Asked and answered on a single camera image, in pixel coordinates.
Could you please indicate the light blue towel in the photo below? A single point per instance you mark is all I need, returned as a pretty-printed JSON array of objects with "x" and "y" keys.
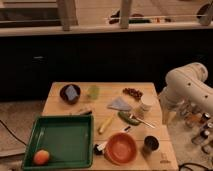
[{"x": 119, "y": 104}]

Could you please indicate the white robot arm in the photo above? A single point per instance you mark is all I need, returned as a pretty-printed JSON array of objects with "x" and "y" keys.
[{"x": 186, "y": 83}]

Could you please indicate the green plastic tray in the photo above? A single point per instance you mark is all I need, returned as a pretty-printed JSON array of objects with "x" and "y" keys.
[{"x": 68, "y": 139}]

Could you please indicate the translucent green cup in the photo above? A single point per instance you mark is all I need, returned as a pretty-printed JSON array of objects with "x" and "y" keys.
[{"x": 93, "y": 92}]

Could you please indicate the small brown wooden block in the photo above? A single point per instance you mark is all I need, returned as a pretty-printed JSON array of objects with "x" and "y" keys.
[{"x": 84, "y": 111}]

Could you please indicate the yellow banana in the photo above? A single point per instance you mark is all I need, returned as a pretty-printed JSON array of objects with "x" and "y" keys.
[{"x": 105, "y": 124}]

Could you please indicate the green cucumber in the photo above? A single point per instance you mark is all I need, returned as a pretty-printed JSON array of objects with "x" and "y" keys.
[{"x": 126, "y": 117}]

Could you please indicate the blue sponge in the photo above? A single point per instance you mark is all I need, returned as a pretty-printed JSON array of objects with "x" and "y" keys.
[{"x": 71, "y": 92}]

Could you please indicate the white paper cup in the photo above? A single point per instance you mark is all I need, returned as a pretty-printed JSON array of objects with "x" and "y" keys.
[{"x": 146, "y": 102}]

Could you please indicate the black and white marker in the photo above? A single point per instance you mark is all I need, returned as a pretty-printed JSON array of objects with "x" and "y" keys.
[{"x": 126, "y": 129}]

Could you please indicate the metal fork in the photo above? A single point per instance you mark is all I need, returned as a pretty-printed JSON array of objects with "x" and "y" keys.
[{"x": 142, "y": 121}]

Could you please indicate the small black white object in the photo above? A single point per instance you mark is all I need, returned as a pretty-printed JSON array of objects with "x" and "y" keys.
[{"x": 99, "y": 148}]

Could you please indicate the orange bowl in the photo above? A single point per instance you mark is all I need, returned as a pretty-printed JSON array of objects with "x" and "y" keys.
[{"x": 120, "y": 149}]

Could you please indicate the dark metal cup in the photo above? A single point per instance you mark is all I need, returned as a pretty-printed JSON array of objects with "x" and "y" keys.
[{"x": 151, "y": 144}]

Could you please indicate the orange peach fruit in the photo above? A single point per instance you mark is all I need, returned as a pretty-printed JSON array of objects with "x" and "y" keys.
[{"x": 41, "y": 157}]

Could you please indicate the spice bottle rack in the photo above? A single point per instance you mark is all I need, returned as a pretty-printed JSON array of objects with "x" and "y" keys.
[{"x": 193, "y": 121}]

